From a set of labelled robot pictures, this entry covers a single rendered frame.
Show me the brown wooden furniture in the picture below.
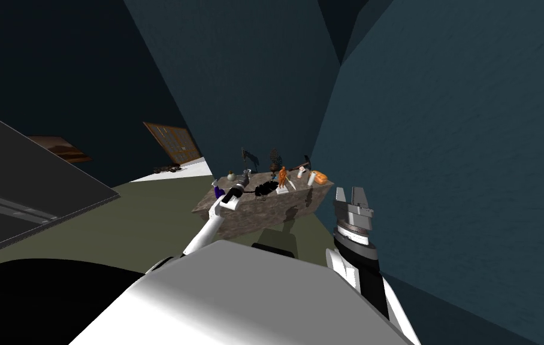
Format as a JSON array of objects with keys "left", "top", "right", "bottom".
[{"left": 26, "top": 135, "right": 93, "bottom": 164}]

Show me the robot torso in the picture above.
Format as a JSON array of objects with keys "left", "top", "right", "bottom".
[{"left": 68, "top": 239, "right": 422, "bottom": 345}]

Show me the black feathery object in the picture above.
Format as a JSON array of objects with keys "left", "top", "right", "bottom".
[{"left": 254, "top": 181, "right": 277, "bottom": 198}]

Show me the black hammer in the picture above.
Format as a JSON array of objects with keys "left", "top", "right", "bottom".
[{"left": 289, "top": 155, "right": 312, "bottom": 173}]

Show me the orange figurine on white base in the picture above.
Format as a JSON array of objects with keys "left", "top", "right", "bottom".
[{"left": 275, "top": 165, "right": 297, "bottom": 195}]

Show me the brown stone table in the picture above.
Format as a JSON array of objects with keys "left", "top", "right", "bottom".
[{"left": 191, "top": 168, "right": 335, "bottom": 240}]

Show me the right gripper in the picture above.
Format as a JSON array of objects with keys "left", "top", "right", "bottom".
[{"left": 333, "top": 186, "right": 375, "bottom": 231}]

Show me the dark grey cabinet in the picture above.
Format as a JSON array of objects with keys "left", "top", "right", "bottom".
[{"left": 0, "top": 100, "right": 121, "bottom": 264}]

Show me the brown panelled door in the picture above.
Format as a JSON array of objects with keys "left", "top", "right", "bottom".
[{"left": 143, "top": 122, "right": 203, "bottom": 167}]

